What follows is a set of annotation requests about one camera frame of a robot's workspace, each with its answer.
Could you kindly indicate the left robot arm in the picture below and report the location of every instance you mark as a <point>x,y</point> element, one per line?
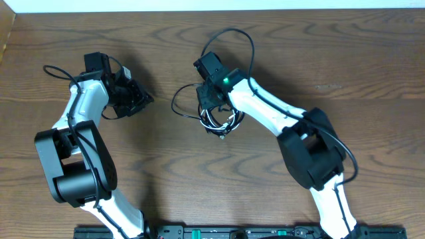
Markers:
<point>78,167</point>

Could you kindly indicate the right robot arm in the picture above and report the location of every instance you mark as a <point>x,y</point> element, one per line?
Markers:
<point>311,150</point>

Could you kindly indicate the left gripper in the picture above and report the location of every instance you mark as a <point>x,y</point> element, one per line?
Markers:
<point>139,100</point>

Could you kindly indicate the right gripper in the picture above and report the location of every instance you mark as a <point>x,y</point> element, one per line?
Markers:
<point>203,99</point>

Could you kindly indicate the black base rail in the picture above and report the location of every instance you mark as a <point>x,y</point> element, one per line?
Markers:
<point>308,232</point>

